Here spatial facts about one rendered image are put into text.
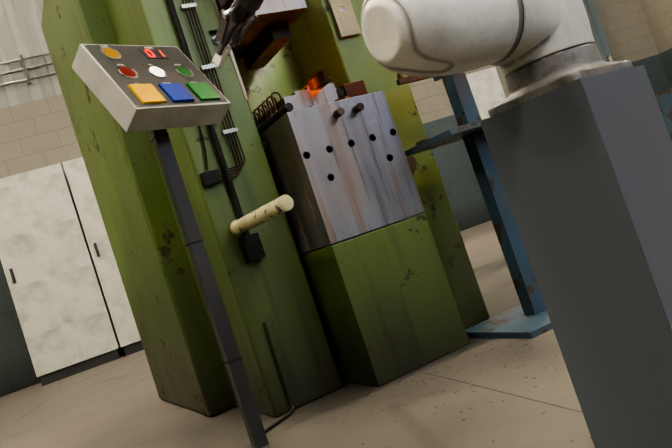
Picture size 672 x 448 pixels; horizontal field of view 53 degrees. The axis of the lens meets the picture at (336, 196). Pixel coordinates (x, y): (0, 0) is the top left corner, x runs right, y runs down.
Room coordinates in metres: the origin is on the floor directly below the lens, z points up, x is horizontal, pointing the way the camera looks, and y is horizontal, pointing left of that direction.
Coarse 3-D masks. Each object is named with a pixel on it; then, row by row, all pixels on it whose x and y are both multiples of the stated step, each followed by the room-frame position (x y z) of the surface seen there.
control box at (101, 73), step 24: (96, 48) 1.81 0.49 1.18; (120, 48) 1.87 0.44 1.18; (144, 48) 1.94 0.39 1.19; (168, 48) 2.01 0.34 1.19; (96, 72) 1.76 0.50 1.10; (120, 72) 1.78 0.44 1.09; (144, 72) 1.84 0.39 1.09; (168, 72) 1.91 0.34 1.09; (192, 72) 1.98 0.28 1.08; (96, 96) 1.78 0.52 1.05; (120, 96) 1.73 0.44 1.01; (192, 96) 1.88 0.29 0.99; (120, 120) 1.74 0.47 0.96; (144, 120) 1.75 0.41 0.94; (168, 120) 1.82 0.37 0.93; (192, 120) 1.90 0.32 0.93; (216, 120) 1.98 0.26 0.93
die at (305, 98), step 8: (304, 88) 2.28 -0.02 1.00; (328, 88) 2.30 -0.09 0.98; (288, 96) 2.22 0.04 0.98; (296, 96) 2.24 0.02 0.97; (304, 96) 2.25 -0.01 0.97; (312, 96) 2.27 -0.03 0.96; (320, 96) 2.28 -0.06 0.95; (328, 96) 2.29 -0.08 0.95; (336, 96) 2.31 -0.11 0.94; (280, 104) 2.25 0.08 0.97; (296, 104) 2.23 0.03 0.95; (304, 104) 2.25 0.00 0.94; (312, 104) 2.26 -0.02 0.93; (320, 104) 2.27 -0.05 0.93; (272, 112) 2.32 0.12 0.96; (264, 120) 2.39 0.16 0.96
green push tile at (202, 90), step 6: (186, 84) 1.91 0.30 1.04; (192, 84) 1.91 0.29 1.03; (198, 84) 1.93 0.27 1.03; (204, 84) 1.95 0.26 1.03; (192, 90) 1.90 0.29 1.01; (198, 90) 1.91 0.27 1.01; (204, 90) 1.92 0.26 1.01; (210, 90) 1.94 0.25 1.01; (198, 96) 1.89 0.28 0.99; (204, 96) 1.90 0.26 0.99; (210, 96) 1.92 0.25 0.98; (216, 96) 1.94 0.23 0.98
